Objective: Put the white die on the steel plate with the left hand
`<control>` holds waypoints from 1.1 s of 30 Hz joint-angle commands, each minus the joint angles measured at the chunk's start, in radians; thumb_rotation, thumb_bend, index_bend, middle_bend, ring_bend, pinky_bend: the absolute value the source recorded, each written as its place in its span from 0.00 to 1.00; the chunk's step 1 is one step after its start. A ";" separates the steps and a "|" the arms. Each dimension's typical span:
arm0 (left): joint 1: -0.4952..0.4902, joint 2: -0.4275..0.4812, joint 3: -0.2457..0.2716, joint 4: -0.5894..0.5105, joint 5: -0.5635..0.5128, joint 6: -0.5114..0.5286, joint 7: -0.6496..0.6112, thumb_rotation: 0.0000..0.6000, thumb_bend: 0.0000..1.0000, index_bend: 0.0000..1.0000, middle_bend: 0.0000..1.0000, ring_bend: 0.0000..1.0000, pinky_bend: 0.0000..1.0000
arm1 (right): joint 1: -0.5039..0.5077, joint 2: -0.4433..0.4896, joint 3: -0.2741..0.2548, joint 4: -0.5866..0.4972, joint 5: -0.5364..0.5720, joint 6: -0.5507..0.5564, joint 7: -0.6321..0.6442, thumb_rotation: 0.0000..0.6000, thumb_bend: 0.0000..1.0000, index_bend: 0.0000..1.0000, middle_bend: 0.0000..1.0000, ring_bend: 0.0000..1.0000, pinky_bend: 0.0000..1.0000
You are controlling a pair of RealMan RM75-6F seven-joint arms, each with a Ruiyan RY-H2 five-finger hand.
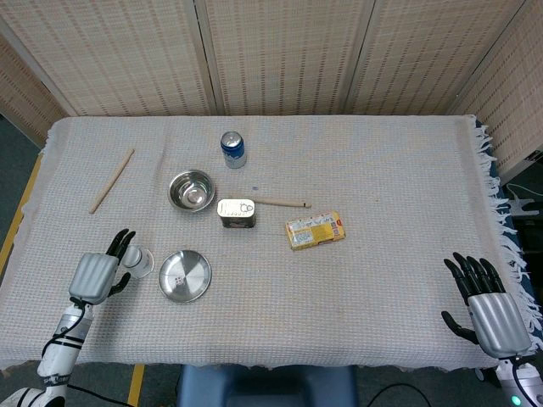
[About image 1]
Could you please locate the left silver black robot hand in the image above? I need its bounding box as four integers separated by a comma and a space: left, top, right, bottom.
68, 228, 137, 306

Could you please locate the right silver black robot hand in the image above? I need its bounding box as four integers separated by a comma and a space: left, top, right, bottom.
440, 252, 534, 359

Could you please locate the white paper cup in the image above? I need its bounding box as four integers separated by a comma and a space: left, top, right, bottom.
121, 244, 155, 279

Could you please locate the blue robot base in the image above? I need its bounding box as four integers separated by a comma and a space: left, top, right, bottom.
176, 364, 360, 407

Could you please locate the steel plate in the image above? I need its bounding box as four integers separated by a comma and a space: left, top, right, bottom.
158, 249, 213, 304

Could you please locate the plain wooden stick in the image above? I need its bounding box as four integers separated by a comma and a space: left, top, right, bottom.
88, 148, 136, 215

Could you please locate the steel bowl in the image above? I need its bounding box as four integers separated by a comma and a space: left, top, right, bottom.
168, 169, 216, 214

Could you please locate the black luncheon meat tin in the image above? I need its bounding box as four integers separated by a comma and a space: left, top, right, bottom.
216, 198, 258, 231

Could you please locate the white waffle tablecloth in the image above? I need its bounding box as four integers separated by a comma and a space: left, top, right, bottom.
0, 114, 543, 374

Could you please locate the blue white drink can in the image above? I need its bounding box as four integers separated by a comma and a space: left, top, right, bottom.
220, 131, 248, 170

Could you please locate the yellow snack box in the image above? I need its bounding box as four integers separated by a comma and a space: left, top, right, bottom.
284, 210, 347, 252

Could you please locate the wooden stick with dark band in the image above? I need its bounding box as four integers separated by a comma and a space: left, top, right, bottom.
229, 195, 313, 209

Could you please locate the woven bamboo folding screen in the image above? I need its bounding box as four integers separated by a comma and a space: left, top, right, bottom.
0, 0, 543, 181

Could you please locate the white plastic bracket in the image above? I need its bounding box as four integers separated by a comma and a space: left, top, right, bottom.
506, 183, 543, 218

